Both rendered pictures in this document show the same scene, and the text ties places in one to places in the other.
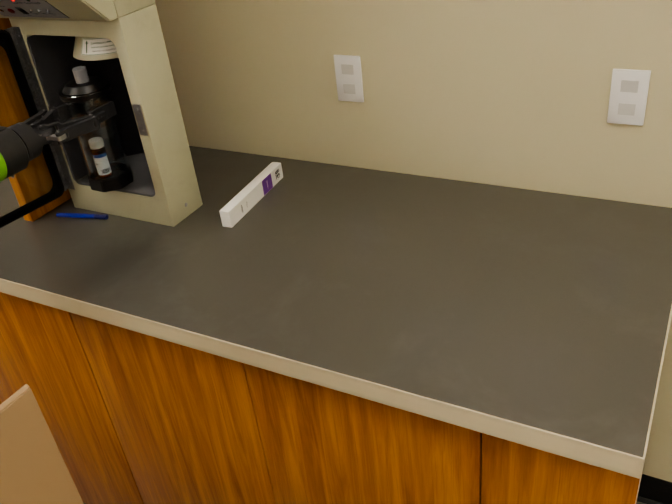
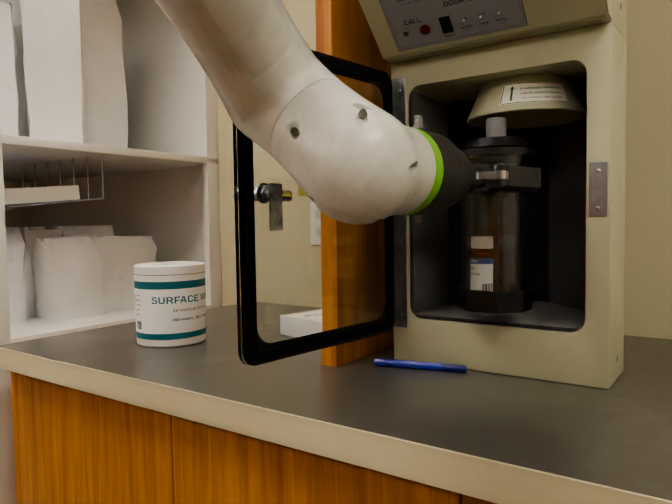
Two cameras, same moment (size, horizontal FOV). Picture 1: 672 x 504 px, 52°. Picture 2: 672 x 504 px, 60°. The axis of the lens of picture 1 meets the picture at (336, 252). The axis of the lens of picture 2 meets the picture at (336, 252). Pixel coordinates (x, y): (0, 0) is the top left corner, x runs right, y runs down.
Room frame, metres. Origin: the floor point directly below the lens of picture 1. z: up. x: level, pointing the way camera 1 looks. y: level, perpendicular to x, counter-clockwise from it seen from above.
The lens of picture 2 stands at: (0.62, 0.66, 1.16)
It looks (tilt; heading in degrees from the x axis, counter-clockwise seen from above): 3 degrees down; 4
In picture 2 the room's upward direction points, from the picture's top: 1 degrees counter-clockwise
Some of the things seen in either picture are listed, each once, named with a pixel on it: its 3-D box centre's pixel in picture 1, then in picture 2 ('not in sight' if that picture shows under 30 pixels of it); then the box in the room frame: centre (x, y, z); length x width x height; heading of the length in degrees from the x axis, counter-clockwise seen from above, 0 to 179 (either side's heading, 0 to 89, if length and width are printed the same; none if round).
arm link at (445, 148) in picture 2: (1, 150); (417, 169); (1.27, 0.62, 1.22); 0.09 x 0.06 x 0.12; 58
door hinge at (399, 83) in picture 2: (42, 114); (396, 203); (1.55, 0.63, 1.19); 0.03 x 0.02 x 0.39; 59
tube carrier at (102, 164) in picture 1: (98, 134); (495, 225); (1.47, 0.49, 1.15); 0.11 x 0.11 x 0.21
